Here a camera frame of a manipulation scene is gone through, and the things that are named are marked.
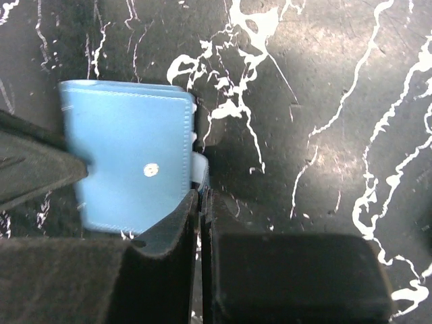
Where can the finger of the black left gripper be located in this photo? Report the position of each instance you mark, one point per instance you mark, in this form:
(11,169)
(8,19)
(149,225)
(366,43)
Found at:
(33,161)

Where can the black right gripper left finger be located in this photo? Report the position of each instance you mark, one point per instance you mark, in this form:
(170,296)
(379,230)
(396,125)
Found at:
(70,280)

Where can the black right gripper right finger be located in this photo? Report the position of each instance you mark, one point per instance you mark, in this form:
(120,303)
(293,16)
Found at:
(250,277)

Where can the blue leather card holder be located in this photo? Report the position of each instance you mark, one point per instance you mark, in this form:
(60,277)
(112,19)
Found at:
(137,141)

